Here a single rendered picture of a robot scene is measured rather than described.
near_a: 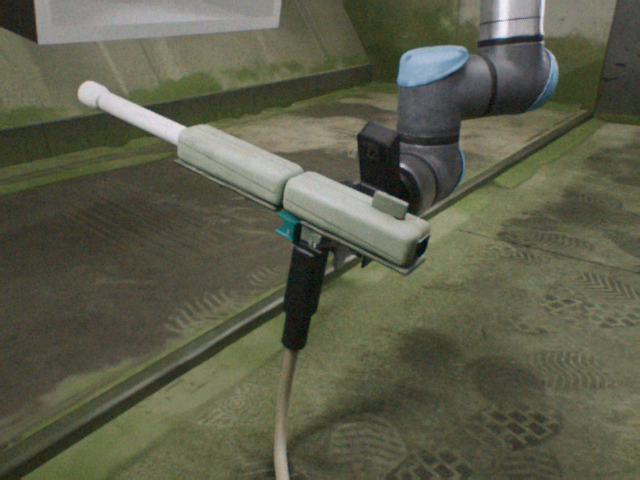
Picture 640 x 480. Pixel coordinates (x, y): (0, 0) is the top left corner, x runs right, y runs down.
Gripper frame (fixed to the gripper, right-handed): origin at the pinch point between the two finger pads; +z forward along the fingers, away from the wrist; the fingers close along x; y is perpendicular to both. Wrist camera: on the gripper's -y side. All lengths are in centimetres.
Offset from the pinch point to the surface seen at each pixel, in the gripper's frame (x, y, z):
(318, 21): 134, 22, -210
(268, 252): 31, 35, -41
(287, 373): -0.7, 20.3, -0.4
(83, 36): 60, -2, -19
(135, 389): 19.5, 33.1, 4.4
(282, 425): -1.9, 27.5, 0.4
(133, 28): 59, -3, -30
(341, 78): 115, 44, -209
